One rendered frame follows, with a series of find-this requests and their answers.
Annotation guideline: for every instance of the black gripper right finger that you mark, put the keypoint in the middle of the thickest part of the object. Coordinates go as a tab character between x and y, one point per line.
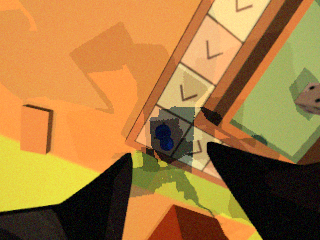
281	199

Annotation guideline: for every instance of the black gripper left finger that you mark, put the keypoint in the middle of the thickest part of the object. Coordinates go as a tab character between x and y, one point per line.
95	212

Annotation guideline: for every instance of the beige die with black pips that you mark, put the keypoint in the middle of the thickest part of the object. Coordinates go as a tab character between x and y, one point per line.
309	100

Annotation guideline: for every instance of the dark blue pawn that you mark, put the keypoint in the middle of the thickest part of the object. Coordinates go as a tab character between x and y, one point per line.
163	133

